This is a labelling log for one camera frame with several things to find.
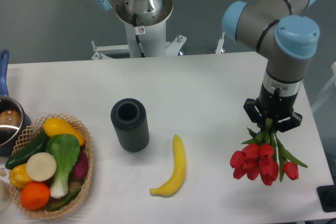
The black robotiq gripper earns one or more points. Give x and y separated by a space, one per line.
273 105

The red tulip bouquet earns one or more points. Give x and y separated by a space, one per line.
264 156

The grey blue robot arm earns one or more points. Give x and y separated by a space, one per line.
275 29

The dark grey ribbed vase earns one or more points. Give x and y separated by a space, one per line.
129 119

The black device at table edge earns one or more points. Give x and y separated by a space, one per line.
327 197

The yellow banana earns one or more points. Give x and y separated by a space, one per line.
175 182

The purple sweet potato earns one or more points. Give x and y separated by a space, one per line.
81 167

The green chili pepper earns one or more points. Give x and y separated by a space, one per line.
65 201

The green bok choy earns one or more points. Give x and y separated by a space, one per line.
65 149

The yellow squash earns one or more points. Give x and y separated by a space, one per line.
57 126

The dark green cucumber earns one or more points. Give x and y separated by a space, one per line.
37 145

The white round radish slice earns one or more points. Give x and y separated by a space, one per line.
41 166

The woven wicker basket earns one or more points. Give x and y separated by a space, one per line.
79 180

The orange fruit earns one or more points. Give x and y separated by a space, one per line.
34 195

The yellow bell pepper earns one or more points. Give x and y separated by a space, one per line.
18 176

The white garlic piece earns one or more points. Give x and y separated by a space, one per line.
3 172

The white plate at left edge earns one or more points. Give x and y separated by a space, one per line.
5 195

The white frame at right edge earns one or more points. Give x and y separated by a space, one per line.
325 93

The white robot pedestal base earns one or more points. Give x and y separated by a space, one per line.
145 26

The blue handled steel pot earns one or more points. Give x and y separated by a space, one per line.
13 117

